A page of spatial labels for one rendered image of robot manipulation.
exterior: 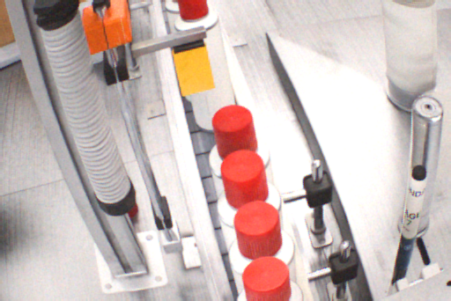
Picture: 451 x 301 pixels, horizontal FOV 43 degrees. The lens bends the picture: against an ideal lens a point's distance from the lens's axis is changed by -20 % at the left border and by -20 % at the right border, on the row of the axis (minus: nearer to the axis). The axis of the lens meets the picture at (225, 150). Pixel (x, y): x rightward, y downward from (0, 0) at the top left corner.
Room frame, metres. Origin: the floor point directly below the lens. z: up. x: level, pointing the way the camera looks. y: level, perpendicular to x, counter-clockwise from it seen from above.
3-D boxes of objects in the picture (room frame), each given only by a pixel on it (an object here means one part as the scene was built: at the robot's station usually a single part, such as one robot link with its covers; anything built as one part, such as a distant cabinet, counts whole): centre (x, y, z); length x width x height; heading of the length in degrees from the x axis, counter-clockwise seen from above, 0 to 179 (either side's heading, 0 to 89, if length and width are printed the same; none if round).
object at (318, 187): (0.47, -0.09, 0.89); 0.03 x 0.03 x 0.12; 3
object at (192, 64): (0.47, 0.01, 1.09); 0.03 x 0.01 x 0.06; 93
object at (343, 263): (0.35, -0.08, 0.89); 0.06 x 0.03 x 0.12; 93
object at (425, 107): (0.39, -0.20, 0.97); 0.05 x 0.05 x 0.19
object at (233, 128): (0.41, -0.01, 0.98); 0.05 x 0.05 x 0.20
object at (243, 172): (0.36, -0.01, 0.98); 0.05 x 0.05 x 0.20
